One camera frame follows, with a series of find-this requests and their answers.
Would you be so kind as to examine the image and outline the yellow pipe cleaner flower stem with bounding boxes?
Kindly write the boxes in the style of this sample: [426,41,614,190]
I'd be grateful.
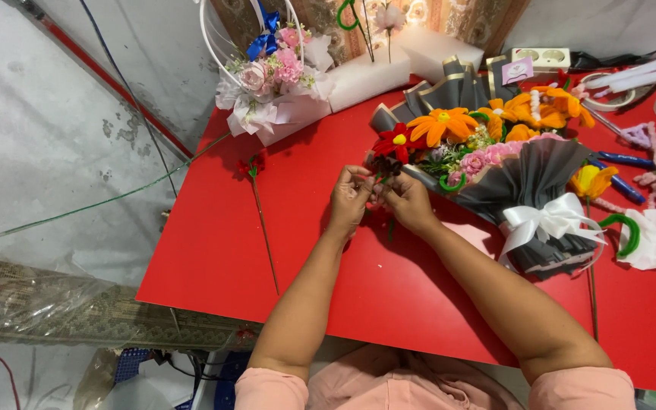
[568,164,620,343]

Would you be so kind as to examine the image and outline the person's right hand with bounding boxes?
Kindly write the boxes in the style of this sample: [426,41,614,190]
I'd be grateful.
[372,171,442,236]

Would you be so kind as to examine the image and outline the hooked green pipe cleaner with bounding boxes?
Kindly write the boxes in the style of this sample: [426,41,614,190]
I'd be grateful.
[336,0,361,32]

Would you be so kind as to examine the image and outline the person's left hand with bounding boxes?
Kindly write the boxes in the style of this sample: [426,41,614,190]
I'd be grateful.
[328,164,376,232]

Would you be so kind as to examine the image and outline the pink flower basket white handle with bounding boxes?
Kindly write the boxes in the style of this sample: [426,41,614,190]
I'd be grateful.
[199,0,338,147]

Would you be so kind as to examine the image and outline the purple pipe cleaner shape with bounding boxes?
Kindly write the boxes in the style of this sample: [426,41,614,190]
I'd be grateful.
[620,122,653,150]

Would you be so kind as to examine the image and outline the dark red pipe cleaner flower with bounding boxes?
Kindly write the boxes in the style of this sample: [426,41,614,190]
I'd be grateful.
[367,154,404,241]

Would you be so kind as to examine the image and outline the pale pink flower on stem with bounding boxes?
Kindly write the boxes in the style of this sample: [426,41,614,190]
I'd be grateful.
[373,0,407,65]

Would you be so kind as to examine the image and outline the white glue sticks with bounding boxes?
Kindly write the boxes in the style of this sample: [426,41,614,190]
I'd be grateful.
[583,51,656,93]

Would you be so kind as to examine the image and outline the red pipe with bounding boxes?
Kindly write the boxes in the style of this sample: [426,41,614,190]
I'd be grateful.
[2,0,194,159]

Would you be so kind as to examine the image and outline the white power socket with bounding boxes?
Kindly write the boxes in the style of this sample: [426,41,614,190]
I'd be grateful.
[511,47,571,74]

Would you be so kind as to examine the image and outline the long white foam block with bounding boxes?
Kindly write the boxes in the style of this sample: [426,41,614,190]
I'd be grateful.
[327,52,412,113]

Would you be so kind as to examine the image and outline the blue perforated crate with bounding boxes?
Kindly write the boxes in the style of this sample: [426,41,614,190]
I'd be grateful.
[113,347,254,410]

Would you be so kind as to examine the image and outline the person's pink shirt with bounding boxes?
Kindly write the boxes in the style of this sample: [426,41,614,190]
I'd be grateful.
[233,343,637,410]

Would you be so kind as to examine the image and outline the red pipe cleaner flower stem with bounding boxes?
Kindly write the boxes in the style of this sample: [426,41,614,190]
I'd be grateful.
[236,153,281,296]

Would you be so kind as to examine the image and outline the curved green pipe cleaner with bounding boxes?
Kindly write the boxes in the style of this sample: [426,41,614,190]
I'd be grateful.
[597,213,642,258]

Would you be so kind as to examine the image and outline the blue cable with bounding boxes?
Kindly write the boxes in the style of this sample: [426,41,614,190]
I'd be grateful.
[79,0,179,198]

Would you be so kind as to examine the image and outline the patterned beige fabric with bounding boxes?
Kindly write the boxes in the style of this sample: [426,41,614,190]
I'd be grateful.
[210,0,531,66]

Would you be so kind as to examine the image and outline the woven mat under plastic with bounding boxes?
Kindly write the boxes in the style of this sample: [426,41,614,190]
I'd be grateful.
[0,238,263,353]

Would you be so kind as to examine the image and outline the thin dark wire stem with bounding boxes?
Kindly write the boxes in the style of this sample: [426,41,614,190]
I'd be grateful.
[360,0,375,63]

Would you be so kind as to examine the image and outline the clear tape roll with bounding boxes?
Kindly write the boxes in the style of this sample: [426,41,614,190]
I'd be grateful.
[580,72,637,112]

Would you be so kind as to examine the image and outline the blue handled pliers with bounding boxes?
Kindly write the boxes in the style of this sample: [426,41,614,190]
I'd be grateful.
[587,150,656,206]

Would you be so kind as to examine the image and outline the long green wire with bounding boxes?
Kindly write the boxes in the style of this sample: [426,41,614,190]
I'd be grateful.
[0,131,232,244]

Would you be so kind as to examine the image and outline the grey wrapped pipe cleaner bouquet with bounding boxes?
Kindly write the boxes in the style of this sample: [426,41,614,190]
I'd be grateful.
[364,54,609,281]

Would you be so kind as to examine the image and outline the short white foam block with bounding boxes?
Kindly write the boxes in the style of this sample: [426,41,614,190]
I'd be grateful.
[401,27,486,84]

